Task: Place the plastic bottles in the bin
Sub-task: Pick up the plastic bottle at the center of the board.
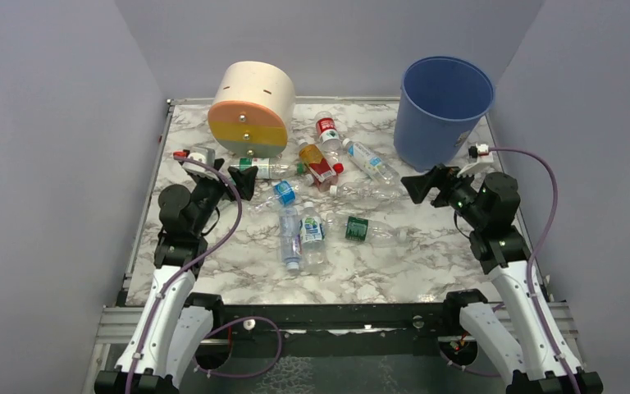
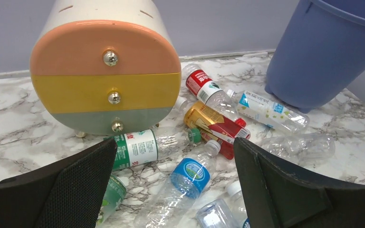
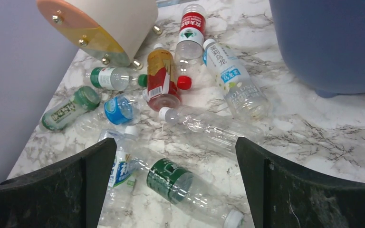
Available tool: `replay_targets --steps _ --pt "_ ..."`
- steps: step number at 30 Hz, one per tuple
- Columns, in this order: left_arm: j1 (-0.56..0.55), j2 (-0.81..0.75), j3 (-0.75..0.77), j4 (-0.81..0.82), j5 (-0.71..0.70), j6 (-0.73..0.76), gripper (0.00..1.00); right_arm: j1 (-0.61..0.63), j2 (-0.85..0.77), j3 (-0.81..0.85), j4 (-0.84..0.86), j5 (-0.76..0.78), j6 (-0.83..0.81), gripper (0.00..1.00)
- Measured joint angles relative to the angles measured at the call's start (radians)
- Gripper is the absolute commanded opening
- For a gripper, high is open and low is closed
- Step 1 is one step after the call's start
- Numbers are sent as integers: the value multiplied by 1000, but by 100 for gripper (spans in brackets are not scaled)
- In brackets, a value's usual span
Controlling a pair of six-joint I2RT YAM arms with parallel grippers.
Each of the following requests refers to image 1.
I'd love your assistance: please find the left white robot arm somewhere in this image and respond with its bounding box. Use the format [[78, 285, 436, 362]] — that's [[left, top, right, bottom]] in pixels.
[[94, 158, 258, 393]]

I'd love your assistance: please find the green cap clear bottle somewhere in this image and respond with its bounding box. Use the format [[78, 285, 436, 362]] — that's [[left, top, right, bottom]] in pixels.
[[228, 158, 306, 180]]

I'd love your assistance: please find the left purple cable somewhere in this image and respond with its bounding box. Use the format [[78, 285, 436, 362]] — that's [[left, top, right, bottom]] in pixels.
[[123, 156, 284, 394]]

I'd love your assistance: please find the red yellow label juice bottle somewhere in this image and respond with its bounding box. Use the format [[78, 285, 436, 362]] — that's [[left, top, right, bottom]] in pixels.
[[298, 140, 345, 192]]

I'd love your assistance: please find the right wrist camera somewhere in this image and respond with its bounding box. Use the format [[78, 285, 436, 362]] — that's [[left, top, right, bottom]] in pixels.
[[457, 144, 494, 177]]

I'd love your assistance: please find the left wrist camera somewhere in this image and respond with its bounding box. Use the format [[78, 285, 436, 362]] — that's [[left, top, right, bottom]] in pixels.
[[172, 147, 216, 177]]

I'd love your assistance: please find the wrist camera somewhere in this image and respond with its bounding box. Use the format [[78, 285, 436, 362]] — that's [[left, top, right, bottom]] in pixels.
[[172, 147, 216, 177], [457, 144, 494, 177]]

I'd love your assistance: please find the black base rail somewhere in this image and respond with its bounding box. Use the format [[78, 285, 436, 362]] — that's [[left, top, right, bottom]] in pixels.
[[182, 289, 485, 358]]

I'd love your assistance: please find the crushed clear white-cap bottle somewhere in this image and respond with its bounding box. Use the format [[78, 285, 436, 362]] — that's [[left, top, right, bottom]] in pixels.
[[329, 182, 404, 204]]

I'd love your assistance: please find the white green label bottle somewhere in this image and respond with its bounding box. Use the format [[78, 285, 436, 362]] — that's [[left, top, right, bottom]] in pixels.
[[300, 202, 327, 273]]

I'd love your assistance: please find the blue label clear bottle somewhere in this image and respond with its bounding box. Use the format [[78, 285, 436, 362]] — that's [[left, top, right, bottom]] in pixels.
[[249, 181, 309, 213]]

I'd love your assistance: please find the blue plastic bin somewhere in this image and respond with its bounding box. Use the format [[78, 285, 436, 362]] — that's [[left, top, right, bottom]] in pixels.
[[394, 56, 495, 172]]

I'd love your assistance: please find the red label clear bottle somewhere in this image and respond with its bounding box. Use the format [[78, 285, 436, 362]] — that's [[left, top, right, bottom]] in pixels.
[[315, 111, 342, 153]]

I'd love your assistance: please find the white blue label tea bottle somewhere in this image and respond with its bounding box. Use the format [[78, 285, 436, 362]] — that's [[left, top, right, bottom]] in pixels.
[[342, 138, 400, 185]]

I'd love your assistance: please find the dark green label bottle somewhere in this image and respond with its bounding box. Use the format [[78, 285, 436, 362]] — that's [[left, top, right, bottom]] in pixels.
[[324, 213, 409, 247]]

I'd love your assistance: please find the beige round drum box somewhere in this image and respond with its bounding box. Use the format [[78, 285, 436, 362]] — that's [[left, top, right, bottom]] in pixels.
[[208, 61, 295, 158]]

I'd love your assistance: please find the blue cap clear bottle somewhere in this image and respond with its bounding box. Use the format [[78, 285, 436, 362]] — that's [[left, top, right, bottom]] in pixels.
[[279, 207, 302, 275]]

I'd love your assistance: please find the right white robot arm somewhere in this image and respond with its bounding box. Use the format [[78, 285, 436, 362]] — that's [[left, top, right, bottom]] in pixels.
[[401, 165, 604, 393]]

